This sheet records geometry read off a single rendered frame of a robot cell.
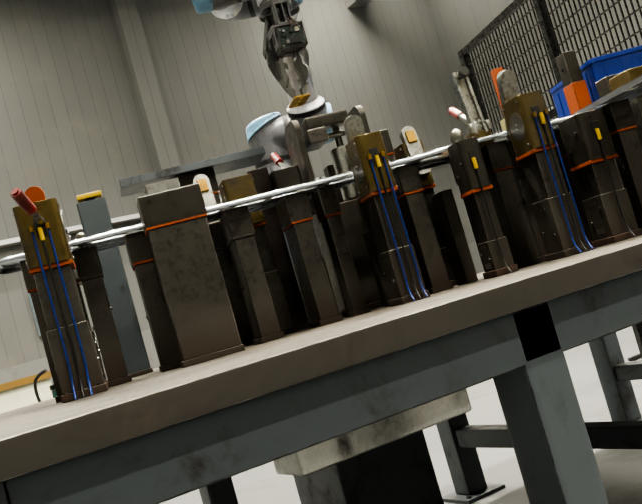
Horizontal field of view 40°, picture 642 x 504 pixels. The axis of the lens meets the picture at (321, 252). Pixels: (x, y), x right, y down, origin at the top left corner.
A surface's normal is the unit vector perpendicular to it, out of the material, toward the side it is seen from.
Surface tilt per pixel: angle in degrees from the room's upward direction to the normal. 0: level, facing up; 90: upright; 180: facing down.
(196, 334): 90
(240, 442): 90
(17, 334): 90
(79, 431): 90
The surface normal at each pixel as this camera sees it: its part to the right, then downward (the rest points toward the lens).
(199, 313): 0.22, -0.12
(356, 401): 0.47, -0.18
